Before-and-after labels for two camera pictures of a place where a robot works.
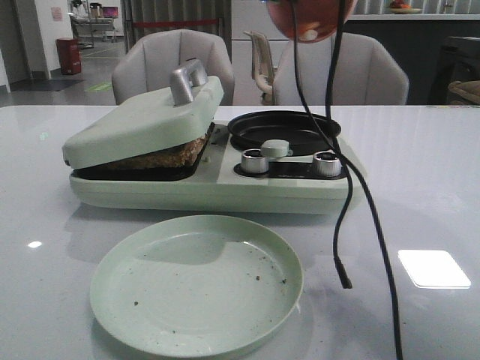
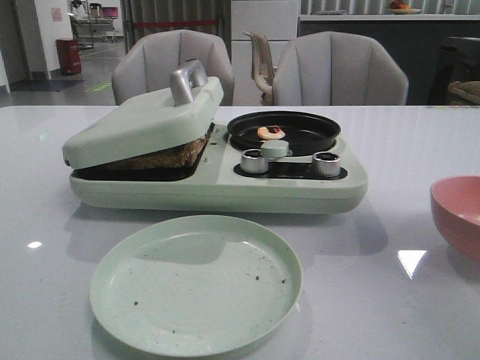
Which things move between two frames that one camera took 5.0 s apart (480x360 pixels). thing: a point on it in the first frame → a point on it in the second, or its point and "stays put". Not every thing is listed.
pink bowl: (317, 20) → (456, 201)
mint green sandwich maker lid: (195, 100) stays put
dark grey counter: (433, 53) stays put
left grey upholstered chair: (147, 64) stays put
